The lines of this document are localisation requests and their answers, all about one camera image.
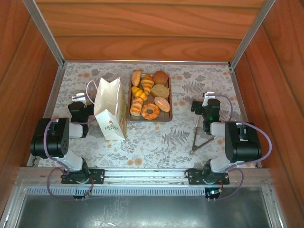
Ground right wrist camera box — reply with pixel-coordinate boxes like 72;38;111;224
203;91;216;106

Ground yellow orange striped bread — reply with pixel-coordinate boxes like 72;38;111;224
131;85;148;101

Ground serving tongs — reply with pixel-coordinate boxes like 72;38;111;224
190;115;216;155

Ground aluminium mounting beam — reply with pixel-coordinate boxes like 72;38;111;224
14;166;272;188

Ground ring shaped bread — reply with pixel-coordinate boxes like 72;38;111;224
141;103;161;120

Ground floral tablecloth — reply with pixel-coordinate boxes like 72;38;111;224
38;62;262;169

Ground orange striped twisted bread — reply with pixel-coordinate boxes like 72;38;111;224
129;96;144;116

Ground brown bread slice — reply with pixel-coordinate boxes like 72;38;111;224
151;84;170;98

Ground aluminium frame post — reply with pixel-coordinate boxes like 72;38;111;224
228;0;276;69
22;0;66;67

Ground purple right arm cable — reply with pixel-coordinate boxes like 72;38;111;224
206;94;273;202

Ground long aluminium table edge rail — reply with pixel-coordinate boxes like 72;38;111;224
63;59;231;66

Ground shiny metal sheet panel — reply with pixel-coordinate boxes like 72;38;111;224
14;193;274;228

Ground golden croissant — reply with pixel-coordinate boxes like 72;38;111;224
140;74;155;95

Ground slotted grey cable duct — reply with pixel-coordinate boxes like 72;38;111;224
25;186;207;197

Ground small circuit board green light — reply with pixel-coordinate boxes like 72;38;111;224
206;187;224;202

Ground oval golden bun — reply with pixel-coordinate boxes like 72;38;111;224
131;70;143;86

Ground white floral paper bag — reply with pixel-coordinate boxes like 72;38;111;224
86;77;129;141

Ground pink topped oval bun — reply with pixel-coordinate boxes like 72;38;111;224
154;96;171;113

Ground brown plastic tray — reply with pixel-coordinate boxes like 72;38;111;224
127;72;173;123

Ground round brown bun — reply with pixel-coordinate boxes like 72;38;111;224
152;70;169;85

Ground aluminium table side rail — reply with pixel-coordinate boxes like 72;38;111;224
229;67;263;168
26;65;67;167

